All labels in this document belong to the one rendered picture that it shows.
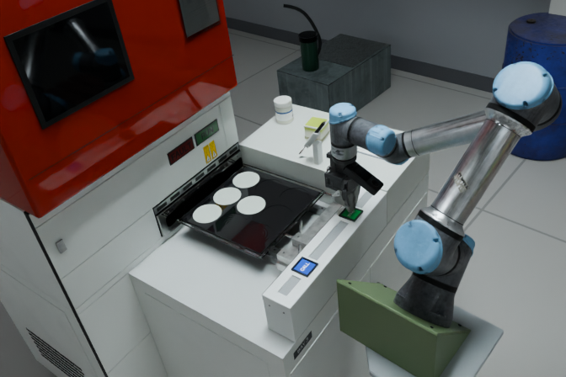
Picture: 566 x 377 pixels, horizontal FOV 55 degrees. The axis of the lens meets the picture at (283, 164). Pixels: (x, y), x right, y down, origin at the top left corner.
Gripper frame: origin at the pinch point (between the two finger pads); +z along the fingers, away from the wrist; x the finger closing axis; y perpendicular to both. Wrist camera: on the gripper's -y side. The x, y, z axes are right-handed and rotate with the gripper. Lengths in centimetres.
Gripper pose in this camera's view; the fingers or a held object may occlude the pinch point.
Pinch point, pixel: (353, 209)
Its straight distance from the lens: 168.2
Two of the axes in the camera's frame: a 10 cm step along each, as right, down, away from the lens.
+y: -8.1, -2.6, 5.3
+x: -5.8, 5.2, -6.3
